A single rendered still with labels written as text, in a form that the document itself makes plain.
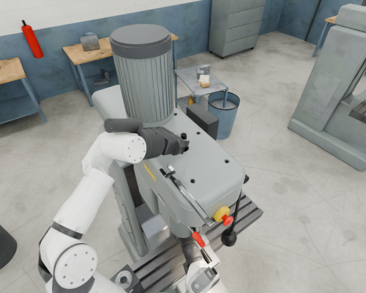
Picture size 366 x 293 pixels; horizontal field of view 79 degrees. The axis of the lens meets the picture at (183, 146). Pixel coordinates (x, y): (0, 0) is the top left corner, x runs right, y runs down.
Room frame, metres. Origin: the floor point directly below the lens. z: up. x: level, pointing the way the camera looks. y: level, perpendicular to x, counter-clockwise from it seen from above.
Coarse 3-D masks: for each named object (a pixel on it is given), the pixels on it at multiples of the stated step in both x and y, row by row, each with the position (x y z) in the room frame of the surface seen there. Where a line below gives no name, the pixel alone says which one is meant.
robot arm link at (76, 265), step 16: (64, 256) 0.15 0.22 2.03; (80, 256) 0.15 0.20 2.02; (96, 256) 0.16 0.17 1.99; (48, 272) 0.15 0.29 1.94; (64, 272) 0.12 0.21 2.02; (80, 272) 0.13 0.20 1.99; (96, 272) 0.15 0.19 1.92; (48, 288) 0.12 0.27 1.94; (64, 288) 0.11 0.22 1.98; (80, 288) 0.11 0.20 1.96; (96, 288) 0.12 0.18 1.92; (112, 288) 0.13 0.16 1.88
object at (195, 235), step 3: (189, 228) 0.35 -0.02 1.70; (192, 228) 0.35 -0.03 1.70; (192, 231) 0.34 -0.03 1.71; (195, 231) 0.34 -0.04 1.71; (192, 234) 0.33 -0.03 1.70; (195, 234) 0.33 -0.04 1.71; (198, 234) 0.33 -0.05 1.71; (195, 237) 0.32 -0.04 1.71; (198, 237) 0.32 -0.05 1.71; (201, 237) 0.32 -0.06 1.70; (195, 240) 0.31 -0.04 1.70; (198, 240) 0.31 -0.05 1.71; (201, 240) 0.31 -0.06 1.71; (198, 243) 0.30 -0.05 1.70; (201, 243) 0.30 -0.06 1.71; (204, 243) 0.30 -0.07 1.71; (201, 246) 0.29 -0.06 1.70
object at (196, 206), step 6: (168, 168) 0.47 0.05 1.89; (168, 174) 0.44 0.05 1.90; (174, 180) 0.42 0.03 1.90; (180, 186) 0.39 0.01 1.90; (186, 192) 0.37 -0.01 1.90; (186, 198) 0.35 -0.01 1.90; (192, 198) 0.35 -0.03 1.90; (192, 204) 0.33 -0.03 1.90; (198, 204) 0.33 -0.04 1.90; (198, 210) 0.31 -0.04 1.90; (204, 216) 0.30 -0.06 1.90; (204, 222) 0.28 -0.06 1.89; (210, 222) 0.28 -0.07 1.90
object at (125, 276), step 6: (120, 270) 0.39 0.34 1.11; (126, 270) 0.39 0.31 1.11; (114, 276) 0.36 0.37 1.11; (120, 276) 0.35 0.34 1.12; (126, 276) 0.35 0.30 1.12; (132, 276) 0.36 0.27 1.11; (114, 282) 0.33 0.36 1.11; (120, 282) 0.33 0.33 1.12; (126, 282) 0.33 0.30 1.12; (132, 282) 0.33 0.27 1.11; (138, 282) 0.33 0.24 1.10; (126, 288) 0.30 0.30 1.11; (132, 288) 0.30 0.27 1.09; (138, 288) 0.32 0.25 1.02
